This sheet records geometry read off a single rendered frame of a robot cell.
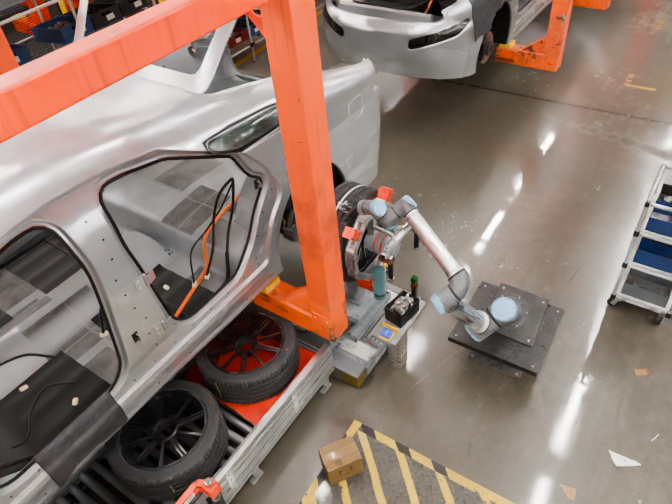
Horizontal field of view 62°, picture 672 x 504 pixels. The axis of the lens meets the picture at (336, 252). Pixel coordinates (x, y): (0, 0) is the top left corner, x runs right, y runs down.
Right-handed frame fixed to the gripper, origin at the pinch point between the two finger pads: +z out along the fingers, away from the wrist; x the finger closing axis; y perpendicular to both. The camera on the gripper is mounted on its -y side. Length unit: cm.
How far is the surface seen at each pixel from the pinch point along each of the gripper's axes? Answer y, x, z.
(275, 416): -127, -34, 2
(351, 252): -19.5, -18.3, -6.7
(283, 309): -67, -18, 29
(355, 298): -29, -76, 43
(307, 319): -67, -26, 11
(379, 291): -25, -60, 2
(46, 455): -189, 73, -3
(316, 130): -4, 72, -65
